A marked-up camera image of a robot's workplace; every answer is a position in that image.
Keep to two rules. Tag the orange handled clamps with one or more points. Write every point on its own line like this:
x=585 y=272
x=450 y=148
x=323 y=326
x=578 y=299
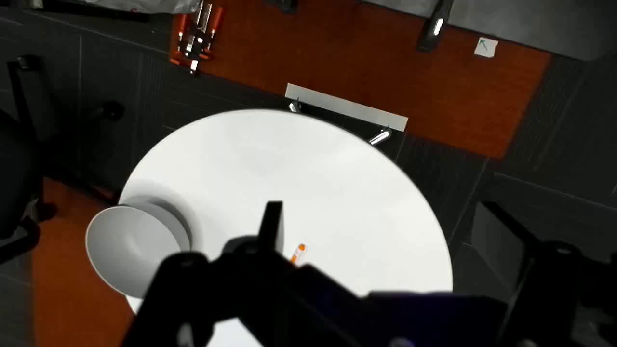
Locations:
x=196 y=36

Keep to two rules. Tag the white table base bar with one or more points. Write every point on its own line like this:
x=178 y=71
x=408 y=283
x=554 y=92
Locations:
x=346 y=106

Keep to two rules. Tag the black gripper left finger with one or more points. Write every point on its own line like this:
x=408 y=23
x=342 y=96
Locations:
x=173 y=310

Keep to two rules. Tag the white bowl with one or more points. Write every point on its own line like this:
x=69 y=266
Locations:
x=126 y=245

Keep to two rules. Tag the black mesh office chair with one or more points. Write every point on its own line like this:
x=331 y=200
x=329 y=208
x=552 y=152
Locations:
x=22 y=173

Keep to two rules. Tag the orange marker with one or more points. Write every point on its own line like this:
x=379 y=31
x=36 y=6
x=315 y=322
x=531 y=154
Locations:
x=298 y=252

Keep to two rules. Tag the small white paper scrap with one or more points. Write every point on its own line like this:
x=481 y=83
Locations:
x=487 y=46

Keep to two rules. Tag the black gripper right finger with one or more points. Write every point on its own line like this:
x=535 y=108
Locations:
x=271 y=233

